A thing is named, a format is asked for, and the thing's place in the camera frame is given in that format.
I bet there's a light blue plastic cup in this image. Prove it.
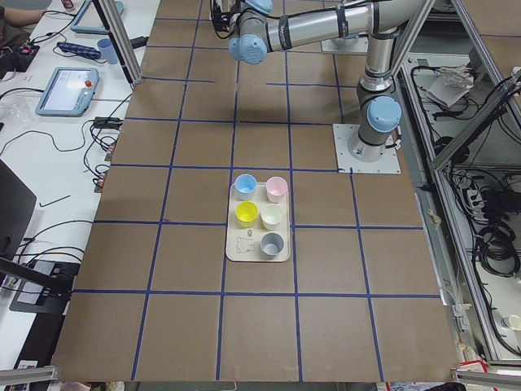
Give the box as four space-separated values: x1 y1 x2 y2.
234 174 257 201

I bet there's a teach pendant tablet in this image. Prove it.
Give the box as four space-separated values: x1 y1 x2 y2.
70 1 106 35
35 67 99 117

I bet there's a yellow plastic cup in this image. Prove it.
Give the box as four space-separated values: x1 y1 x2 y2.
235 201 259 228

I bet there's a pale green plastic cup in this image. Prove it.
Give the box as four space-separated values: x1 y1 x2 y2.
260 204 284 231

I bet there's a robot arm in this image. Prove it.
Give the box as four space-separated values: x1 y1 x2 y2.
210 1 414 162

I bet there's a beige plastic tray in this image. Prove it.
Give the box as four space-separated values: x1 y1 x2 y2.
225 182 291 262

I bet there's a pink plastic cup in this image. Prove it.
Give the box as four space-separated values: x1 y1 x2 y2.
265 176 288 203

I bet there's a black allen key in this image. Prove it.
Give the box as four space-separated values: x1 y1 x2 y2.
38 195 71 208

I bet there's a blue cup on desk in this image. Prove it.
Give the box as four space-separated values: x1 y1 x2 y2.
97 38 119 64

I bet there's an aluminium frame post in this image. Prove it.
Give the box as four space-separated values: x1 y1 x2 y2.
93 0 142 86

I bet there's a grey blue plastic cup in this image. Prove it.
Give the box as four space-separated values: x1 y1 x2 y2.
260 232 285 258

